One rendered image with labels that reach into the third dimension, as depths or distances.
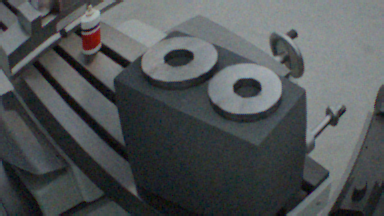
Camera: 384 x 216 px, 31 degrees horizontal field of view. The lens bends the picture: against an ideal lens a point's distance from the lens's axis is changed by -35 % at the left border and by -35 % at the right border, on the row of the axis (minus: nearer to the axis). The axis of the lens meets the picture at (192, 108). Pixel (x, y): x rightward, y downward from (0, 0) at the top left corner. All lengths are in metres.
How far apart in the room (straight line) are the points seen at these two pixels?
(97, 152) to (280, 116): 0.36
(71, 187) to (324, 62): 1.63
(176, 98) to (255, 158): 0.12
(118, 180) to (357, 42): 1.94
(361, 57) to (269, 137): 1.98
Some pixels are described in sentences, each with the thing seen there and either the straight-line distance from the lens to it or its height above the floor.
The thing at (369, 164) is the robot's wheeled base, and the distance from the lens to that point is 1.76.
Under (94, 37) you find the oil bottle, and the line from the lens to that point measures 1.56.
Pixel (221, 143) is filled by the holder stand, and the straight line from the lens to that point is 1.13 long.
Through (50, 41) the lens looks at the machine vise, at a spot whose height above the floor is 0.92.
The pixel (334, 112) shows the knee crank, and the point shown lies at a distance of 2.02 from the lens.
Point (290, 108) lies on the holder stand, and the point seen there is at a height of 1.09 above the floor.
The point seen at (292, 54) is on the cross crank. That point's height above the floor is 0.62.
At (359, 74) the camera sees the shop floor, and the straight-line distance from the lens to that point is 2.97.
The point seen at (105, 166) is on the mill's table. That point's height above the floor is 0.90.
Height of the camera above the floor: 1.83
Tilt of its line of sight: 40 degrees down
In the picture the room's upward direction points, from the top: 7 degrees counter-clockwise
